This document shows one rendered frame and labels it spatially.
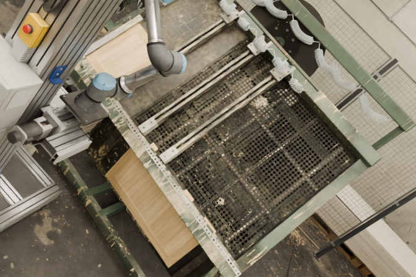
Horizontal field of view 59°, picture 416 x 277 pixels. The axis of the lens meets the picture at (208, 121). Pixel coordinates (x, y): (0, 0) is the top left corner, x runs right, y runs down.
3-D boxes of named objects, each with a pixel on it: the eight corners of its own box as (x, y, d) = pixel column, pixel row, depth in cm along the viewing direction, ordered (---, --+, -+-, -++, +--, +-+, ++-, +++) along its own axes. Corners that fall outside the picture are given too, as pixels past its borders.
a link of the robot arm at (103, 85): (82, 85, 206) (94, 68, 201) (100, 87, 218) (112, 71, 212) (91, 101, 202) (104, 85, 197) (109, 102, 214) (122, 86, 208)
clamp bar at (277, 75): (158, 155, 256) (153, 148, 233) (286, 63, 278) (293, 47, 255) (166, 166, 254) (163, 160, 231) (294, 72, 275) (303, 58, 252)
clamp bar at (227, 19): (112, 93, 270) (103, 80, 247) (238, 9, 291) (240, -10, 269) (119, 102, 268) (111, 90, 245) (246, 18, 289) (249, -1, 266)
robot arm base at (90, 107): (86, 117, 206) (95, 106, 202) (69, 98, 207) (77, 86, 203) (102, 112, 220) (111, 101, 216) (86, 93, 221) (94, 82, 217)
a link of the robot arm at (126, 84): (99, 81, 216) (169, 45, 188) (118, 83, 229) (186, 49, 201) (104, 100, 214) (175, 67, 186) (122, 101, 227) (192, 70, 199)
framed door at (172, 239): (106, 174, 302) (104, 174, 300) (145, 132, 280) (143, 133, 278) (169, 266, 281) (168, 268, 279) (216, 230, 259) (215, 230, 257)
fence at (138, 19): (83, 53, 280) (81, 51, 276) (183, -10, 297) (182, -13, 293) (86, 58, 278) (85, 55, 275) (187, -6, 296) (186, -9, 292)
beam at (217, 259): (56, 42, 289) (49, 34, 279) (69, 34, 291) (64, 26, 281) (227, 282, 238) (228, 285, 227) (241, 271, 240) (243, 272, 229)
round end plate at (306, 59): (217, 43, 336) (280, -27, 303) (220, 44, 341) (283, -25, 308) (273, 108, 317) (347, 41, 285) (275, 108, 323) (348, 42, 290)
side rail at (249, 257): (234, 259, 242) (235, 261, 231) (354, 161, 262) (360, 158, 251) (241, 270, 240) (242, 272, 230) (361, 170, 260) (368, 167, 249)
